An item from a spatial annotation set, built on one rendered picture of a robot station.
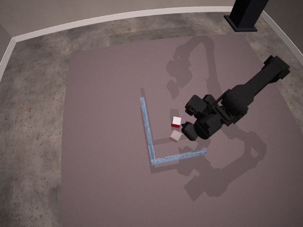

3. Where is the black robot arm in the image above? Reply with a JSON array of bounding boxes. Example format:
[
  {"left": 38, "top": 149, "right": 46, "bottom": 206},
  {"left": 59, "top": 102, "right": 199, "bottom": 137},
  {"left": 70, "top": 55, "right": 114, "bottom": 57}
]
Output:
[{"left": 185, "top": 55, "right": 290, "bottom": 140}]

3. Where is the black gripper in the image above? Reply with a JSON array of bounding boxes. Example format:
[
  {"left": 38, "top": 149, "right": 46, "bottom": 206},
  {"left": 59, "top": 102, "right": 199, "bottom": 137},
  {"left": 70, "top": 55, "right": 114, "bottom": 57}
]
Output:
[{"left": 181, "top": 94, "right": 216, "bottom": 141}]

